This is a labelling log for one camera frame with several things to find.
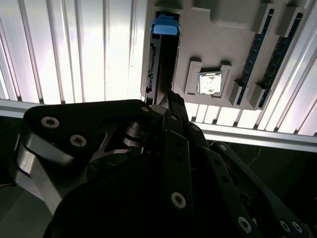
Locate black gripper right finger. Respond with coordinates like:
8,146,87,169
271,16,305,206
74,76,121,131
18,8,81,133
177,94,317,238

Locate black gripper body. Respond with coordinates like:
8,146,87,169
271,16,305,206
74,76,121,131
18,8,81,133
11,121,240,238

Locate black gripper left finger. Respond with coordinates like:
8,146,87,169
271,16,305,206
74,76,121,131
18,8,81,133
9,91,196,213

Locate hard disk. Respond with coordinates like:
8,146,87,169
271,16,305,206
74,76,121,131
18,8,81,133
145,11,183,105

